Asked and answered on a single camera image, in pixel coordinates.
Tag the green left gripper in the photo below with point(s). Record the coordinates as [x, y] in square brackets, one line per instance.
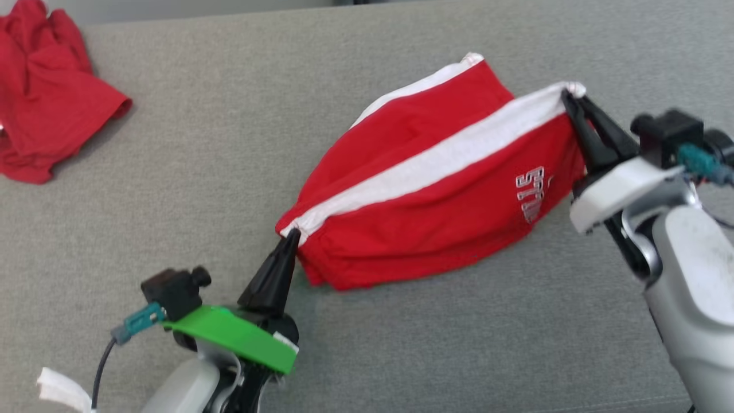
[241, 338]

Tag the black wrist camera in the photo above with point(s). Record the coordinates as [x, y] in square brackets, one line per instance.
[668, 135]
[172, 292]

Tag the red Bulls jersey white sleeves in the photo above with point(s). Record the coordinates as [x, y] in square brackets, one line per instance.
[46, 97]

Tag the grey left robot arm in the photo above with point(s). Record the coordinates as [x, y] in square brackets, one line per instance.
[183, 384]

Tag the teal right camera connector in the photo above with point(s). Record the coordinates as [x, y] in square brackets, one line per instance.
[699, 162]

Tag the teal left camera connector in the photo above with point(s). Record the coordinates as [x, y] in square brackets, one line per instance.
[140, 322]

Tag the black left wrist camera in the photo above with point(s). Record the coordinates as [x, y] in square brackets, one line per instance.
[172, 292]

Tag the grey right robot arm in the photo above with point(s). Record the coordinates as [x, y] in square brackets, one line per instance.
[694, 275]

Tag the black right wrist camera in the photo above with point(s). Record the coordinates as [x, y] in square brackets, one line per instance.
[668, 135]

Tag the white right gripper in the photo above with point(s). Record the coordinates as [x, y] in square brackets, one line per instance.
[619, 186]

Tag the red shorts with white stripe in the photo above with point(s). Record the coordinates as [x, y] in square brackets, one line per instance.
[436, 206]

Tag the teal camera connector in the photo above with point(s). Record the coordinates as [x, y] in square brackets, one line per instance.
[699, 162]
[140, 322]

